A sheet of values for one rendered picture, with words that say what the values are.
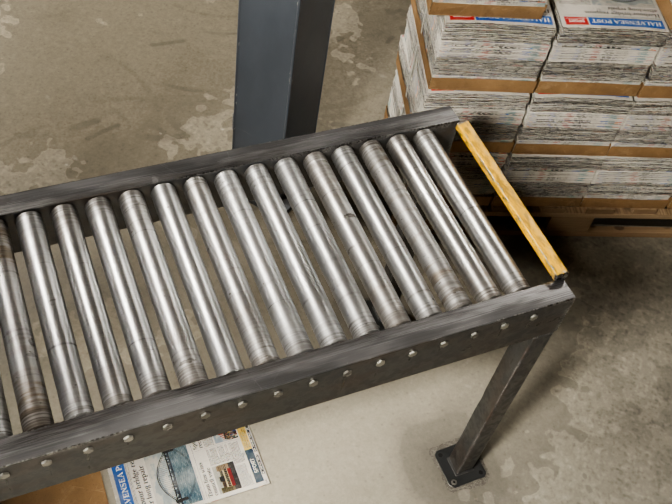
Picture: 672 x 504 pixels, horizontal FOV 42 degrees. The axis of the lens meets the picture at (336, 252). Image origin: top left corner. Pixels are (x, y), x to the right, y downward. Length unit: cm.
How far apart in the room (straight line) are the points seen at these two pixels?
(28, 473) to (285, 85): 133
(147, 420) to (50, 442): 15
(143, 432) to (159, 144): 161
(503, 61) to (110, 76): 146
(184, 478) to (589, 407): 113
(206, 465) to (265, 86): 103
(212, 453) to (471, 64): 119
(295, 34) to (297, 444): 106
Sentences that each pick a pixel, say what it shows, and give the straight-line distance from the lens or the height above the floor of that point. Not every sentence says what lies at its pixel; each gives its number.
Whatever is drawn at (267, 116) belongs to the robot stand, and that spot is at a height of 35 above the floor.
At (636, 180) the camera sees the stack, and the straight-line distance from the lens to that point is 283.
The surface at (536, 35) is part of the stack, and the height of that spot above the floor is 79.
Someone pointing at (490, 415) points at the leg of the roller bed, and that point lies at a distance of 211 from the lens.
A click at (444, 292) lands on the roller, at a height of 79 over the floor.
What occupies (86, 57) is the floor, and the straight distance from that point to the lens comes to 329.
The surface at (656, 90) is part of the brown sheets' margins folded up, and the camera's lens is 257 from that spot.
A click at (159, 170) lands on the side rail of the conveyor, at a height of 80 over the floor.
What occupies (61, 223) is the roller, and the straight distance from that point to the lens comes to 174.
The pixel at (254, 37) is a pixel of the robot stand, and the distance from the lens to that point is 243.
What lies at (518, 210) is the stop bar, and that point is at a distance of 183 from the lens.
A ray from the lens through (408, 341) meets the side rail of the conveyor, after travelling 161.
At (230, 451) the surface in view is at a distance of 234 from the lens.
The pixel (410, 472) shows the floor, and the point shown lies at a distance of 238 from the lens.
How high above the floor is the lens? 213
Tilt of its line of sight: 52 degrees down
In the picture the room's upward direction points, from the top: 12 degrees clockwise
